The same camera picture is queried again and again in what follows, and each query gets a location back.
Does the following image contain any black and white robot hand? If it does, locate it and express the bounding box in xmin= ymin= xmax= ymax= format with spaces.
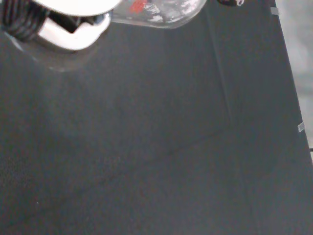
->
xmin=0 ymin=0 xmax=123 ymax=73

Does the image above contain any black bench cloth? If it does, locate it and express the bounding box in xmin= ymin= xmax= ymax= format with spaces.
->
xmin=0 ymin=0 xmax=313 ymax=235

